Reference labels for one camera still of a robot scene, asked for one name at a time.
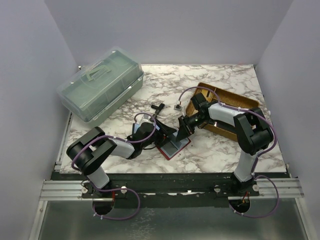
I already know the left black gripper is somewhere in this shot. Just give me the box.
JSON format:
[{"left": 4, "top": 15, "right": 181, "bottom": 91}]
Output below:
[{"left": 141, "top": 119, "right": 176, "bottom": 149}]

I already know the green plastic storage box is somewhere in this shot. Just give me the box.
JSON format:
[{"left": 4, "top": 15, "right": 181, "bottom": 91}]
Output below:
[{"left": 57, "top": 47, "right": 144, "bottom": 128}]

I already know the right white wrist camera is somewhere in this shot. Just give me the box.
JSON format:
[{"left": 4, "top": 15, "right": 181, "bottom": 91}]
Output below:
[{"left": 173, "top": 101, "right": 183, "bottom": 112}]

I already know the black leather card holder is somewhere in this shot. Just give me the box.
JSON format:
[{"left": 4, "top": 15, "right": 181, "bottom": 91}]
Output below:
[{"left": 132, "top": 123, "right": 141, "bottom": 135}]

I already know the aluminium extrusion rail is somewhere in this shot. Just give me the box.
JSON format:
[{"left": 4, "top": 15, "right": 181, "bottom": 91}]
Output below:
[{"left": 39, "top": 176, "right": 304, "bottom": 201}]

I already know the red leather card holder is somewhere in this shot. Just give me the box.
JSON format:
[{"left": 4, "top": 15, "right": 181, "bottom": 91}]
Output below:
[{"left": 157, "top": 132, "right": 191, "bottom": 160}]

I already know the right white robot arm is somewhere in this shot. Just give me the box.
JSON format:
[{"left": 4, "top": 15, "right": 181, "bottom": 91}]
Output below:
[{"left": 176, "top": 93, "right": 277, "bottom": 196}]

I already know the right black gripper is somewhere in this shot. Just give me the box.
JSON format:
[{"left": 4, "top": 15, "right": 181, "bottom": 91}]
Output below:
[{"left": 175, "top": 113, "right": 208, "bottom": 143}]

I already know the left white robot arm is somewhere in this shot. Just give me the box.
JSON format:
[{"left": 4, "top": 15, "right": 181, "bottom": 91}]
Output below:
[{"left": 66, "top": 120, "right": 177, "bottom": 198}]

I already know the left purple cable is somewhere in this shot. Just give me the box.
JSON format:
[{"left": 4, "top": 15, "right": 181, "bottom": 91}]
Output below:
[{"left": 71, "top": 112, "right": 158, "bottom": 221}]

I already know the black T-shaped tool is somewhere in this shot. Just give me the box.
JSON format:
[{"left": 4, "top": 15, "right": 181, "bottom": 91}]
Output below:
[{"left": 151, "top": 103, "right": 165, "bottom": 119}]

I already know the woven bamboo organizer tray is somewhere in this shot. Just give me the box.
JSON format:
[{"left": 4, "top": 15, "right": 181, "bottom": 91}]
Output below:
[{"left": 192, "top": 82, "right": 260, "bottom": 142}]

